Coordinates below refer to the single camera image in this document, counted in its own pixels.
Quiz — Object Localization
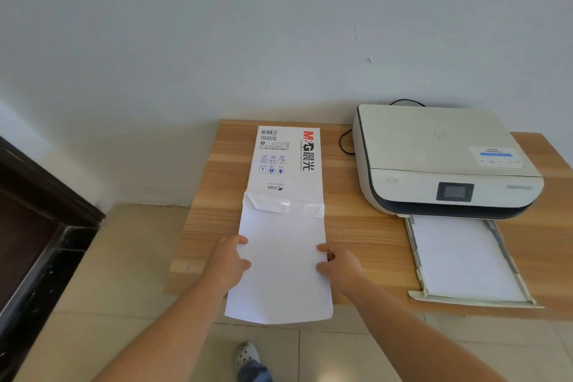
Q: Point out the white printer tray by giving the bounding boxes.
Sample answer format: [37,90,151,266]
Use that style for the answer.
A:
[402,215,545,309]

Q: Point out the white paper sheets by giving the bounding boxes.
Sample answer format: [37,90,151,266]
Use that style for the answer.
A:
[223,205,334,325]

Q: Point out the person's right forearm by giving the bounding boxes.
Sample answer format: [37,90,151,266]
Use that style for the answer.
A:
[340,272,509,382]

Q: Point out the white printed paper package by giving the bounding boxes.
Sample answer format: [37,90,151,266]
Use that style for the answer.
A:
[241,125,326,219]

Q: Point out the person's left forearm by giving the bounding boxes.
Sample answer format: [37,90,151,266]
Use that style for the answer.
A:
[91,276,229,382]

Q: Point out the white sticker blue stripe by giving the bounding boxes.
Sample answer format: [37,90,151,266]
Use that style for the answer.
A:
[469,146,525,168]

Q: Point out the white paper stack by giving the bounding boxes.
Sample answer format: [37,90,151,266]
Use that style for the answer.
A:
[411,215,528,302]

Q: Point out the black cable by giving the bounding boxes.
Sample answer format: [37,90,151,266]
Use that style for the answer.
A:
[338,99,426,156]

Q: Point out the blue jeans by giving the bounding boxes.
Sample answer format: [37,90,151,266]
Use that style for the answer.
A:
[236,359,274,382]

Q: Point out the white printer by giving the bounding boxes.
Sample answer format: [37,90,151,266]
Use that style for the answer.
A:
[352,103,545,220]

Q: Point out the person's left hand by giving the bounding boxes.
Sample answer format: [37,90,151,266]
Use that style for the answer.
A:
[204,235,252,295]

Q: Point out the person's left white clog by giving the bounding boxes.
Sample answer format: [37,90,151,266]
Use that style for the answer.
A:
[235,341,261,370]

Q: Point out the dark wooden furniture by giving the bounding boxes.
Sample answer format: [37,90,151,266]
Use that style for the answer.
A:
[0,135,106,382]

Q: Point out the person's right hand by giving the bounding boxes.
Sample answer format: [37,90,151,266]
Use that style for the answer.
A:
[315,242,366,295]

